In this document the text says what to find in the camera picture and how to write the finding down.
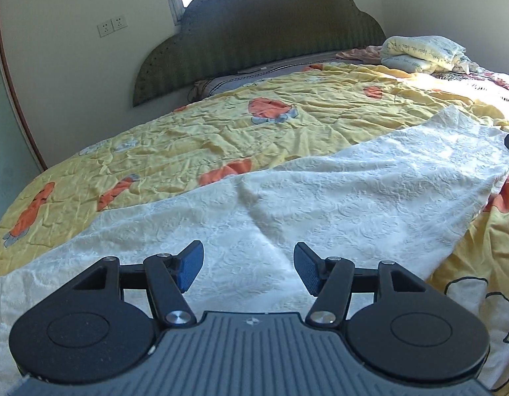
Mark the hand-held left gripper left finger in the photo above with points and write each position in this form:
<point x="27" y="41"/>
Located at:
<point x="189" y="266"/>

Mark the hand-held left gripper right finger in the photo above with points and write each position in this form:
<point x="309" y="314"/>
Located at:
<point x="308" y="268"/>

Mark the white textured blanket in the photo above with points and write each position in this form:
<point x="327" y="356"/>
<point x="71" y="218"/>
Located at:
<point x="361" y="194"/>

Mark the folded white printed quilt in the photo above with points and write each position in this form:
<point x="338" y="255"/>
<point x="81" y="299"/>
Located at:
<point x="423" y="51"/>

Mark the yellow printed blanket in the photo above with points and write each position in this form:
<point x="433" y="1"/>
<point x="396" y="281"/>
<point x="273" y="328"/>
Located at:
<point x="320" y="90"/>

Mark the pink cloth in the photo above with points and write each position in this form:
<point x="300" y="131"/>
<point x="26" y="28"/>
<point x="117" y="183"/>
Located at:
<point x="357" y="52"/>

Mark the grey printed pillow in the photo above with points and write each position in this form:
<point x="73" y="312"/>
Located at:
<point x="221" y="84"/>

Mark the glass wardrobe sliding door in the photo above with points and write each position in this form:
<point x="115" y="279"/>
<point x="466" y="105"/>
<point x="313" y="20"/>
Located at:
<point x="7" y="132"/>

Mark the dark scalloped headboard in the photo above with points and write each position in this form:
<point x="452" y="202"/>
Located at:
<point x="258" y="33"/>

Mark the white wall socket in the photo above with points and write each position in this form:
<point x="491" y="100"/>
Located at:
<point x="104" y="29"/>
<point x="120" y="23"/>

